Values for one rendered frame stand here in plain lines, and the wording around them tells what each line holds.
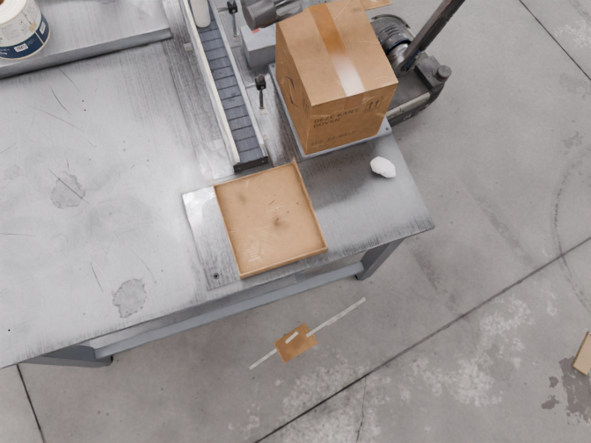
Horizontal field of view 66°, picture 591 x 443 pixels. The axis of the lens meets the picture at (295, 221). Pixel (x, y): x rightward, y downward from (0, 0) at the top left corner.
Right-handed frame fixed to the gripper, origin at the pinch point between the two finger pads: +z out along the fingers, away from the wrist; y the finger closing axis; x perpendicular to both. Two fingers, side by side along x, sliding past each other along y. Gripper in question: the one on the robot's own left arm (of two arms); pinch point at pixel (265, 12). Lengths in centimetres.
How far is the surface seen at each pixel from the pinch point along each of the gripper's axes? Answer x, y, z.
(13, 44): -21, 63, 45
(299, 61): 14.1, -2.3, -4.5
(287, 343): 126, 31, 47
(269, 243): 56, 25, -3
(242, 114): 23.4, 12.8, 18.6
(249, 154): 33.4, 17.4, 10.3
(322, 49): 13.8, -9.6, -4.1
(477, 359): 165, -39, 17
